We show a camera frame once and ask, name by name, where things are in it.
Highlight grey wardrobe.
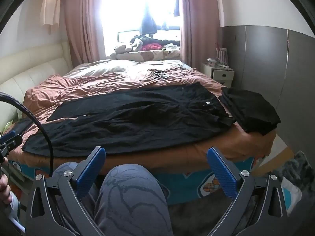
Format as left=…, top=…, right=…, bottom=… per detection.
left=220, top=25, right=315, bottom=158

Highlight hanging black garment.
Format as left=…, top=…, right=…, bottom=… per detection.
left=139, top=10, right=158, bottom=35

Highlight plush toy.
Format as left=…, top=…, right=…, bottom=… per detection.
left=114, top=43, right=133, bottom=54

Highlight black tangled cord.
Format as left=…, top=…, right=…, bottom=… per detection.
left=151, top=70, right=170, bottom=79

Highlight pink-brown duvet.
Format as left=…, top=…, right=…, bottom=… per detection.
left=10, top=59, right=277, bottom=175

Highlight small hanging dark garment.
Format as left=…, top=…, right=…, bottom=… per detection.
left=172, top=0, right=181, bottom=17

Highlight grey fluffy rug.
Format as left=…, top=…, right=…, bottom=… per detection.
left=281, top=150, right=315, bottom=202

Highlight cream padded headboard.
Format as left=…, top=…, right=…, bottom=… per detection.
left=0, top=41, right=73, bottom=133

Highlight teal cartoon bed sheet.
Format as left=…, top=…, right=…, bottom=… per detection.
left=7, top=152, right=266, bottom=206

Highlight folded black clothes stack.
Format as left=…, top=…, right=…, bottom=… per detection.
left=219, top=87, right=281, bottom=136

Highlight bear print cushion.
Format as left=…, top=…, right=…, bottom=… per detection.
left=109, top=49, right=181, bottom=61

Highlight pink striped bag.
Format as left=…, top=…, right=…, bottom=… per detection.
left=215, top=47, right=229, bottom=65

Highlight black pants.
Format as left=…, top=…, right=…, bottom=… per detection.
left=22, top=82, right=236, bottom=158

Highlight dark blue cushion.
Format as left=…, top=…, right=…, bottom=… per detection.
left=11, top=118, right=33, bottom=140

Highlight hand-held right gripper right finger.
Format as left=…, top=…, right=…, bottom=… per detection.
left=207, top=147, right=292, bottom=236

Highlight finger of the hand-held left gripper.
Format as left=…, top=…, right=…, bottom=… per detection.
left=0, top=131, right=23, bottom=164

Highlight white nightstand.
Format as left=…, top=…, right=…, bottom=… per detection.
left=200, top=63, right=234, bottom=88

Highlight black braided cable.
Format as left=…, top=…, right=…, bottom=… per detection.
left=0, top=92, right=56, bottom=179

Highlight person's grey patterned trousers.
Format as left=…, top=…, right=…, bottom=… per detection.
left=53, top=162, right=174, bottom=236

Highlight white hanging cloth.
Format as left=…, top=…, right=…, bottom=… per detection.
left=41, top=0, right=61, bottom=27

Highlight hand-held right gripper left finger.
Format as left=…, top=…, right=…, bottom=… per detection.
left=25, top=146, right=107, bottom=236

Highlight person's left hand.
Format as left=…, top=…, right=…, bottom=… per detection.
left=0, top=173, right=12, bottom=206

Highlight pile of dark clothes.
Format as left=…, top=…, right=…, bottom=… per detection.
left=130, top=35, right=181, bottom=52

